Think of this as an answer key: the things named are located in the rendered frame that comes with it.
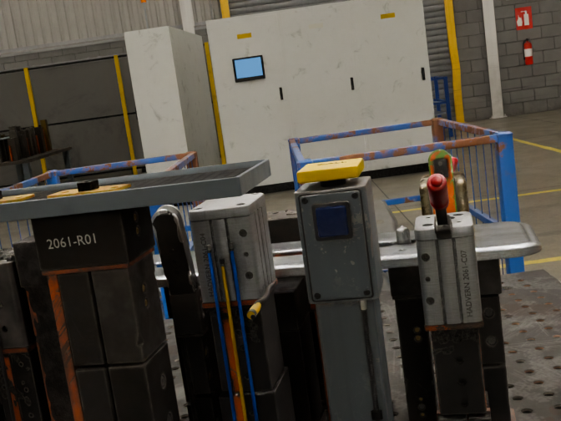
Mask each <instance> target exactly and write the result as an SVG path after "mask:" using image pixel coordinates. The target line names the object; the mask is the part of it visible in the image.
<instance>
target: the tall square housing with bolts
mask: <svg viewBox="0 0 561 421"><path fill-rule="evenodd" d="M189 219H190V227H191V232H192V237H193V243H194V249H195V259H196V264H197V269H198V275H199V280H200V290H201V296H202V301H203V302H202V307H203V308H209V311H210V320H211V326H212V332H213V337H214V342H215V352H216V357H217V363H218V369H219V374H220V384H221V389H222V391H223V392H222V394H221V395H220V396H219V400H220V410H221V415H222V420H223V421H296V417H295V411H294V405H293V399H292V393H291V382H290V376H289V370H288V367H287V366H284V361H283V355H282V349H281V338H280V332H279V326H278V320H277V314H276V308H275V297H274V291H273V289H274V287H273V288H272V289H270V295H269V298H268V299H267V301H266V302H264V303H261V308H260V311H259V312H258V314H257V315H256V317H255V319H254V320H253V319H252V320H251V319H249V318H248V317H247V316H246V313H247V312H248V311H249V310H250V308H251V307H252V306H253V305H254V303H255V301H257V300H259V299H261V298H262V297H263V296H264V295H265V289H266V288H267V286H269V285H270V284H271V283H274V284H275V286H276V284H277V283H278V280H277V278H275V267H274V261H273V255H272V249H271V243H270V232H269V226H268V220H267V214H266V208H265V195H264V193H254V194H245V195H242V196H237V197H229V198H221V199H213V200H206V201H205V202H203V203H201V204H200V205H198V206H196V207H195V208H194V209H192V210H190V211H189Z"/></svg>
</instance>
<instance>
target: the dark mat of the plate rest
mask: <svg viewBox="0 0 561 421"><path fill-rule="evenodd" d="M250 168H252V167H246V168H239V169H232V170H218V171H211V172H204V173H196V174H189V175H176V176H168V177H161V178H153V179H146V180H132V181H125V182H118V183H110V184H103V185H99V186H108V185H124V184H131V187H129V188H127V189H125V190H128V189H136V188H143V187H150V186H158V185H172V184H179V183H187V182H195V181H202V180H216V179H224V178H231V177H236V176H238V175H240V174H242V173H243V172H245V171H247V170H248V169H250ZM77 188H78V187H75V188H67V189H60V190H46V191H39V192H32V193H24V194H17V195H29V194H34V197H33V198H30V199H27V200H41V199H47V198H48V197H47V195H51V194H54V193H58V192H60V191H63V190H75V189H77ZM9 196H15V195H4V196H3V197H9ZM24 201H26V200H24Z"/></svg>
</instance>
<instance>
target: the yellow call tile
mask: <svg viewBox="0 0 561 421"><path fill-rule="evenodd" d="M364 167H365V166H364V159H363V158H358V159H350V160H337V161H329V162H322V163H315V164H308V165H306V166H304V167H303V168H302V169H301V170H299V171H298V172H297V173H296V177H297V182H298V183H299V184H304V183H311V182H319V181H320V186H321V187H330V186H337V185H344V184H345V183H346V179H349V178H357V177H358V176H359V175H360V174H361V172H362V171H363V170H364Z"/></svg>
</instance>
